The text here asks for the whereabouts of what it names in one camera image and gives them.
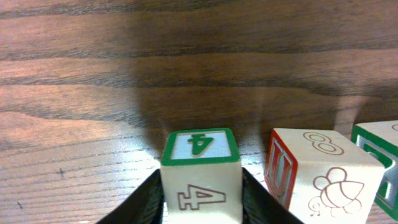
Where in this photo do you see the wooden 8 block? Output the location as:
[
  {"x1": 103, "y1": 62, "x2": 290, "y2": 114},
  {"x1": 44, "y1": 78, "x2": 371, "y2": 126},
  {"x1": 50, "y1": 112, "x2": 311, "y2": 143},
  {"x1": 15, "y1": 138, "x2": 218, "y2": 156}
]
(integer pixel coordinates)
[{"x1": 351, "y1": 120, "x2": 397, "y2": 220}]

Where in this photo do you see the yellow-edged wooden block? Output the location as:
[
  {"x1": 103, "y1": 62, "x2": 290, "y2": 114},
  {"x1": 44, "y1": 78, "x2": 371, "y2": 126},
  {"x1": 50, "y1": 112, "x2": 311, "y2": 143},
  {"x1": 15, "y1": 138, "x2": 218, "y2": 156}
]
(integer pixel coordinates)
[{"x1": 160, "y1": 128, "x2": 243, "y2": 224}]

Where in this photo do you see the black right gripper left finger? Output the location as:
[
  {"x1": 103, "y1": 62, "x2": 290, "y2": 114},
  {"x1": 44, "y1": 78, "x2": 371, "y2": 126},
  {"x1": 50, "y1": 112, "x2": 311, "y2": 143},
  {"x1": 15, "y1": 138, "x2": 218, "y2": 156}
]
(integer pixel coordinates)
[{"x1": 97, "y1": 169, "x2": 164, "y2": 224}]

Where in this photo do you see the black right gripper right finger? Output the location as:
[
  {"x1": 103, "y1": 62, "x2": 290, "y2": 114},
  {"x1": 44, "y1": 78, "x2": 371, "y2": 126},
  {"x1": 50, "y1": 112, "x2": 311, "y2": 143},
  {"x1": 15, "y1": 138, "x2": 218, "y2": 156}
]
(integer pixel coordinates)
[{"x1": 242, "y1": 168, "x2": 303, "y2": 224}]

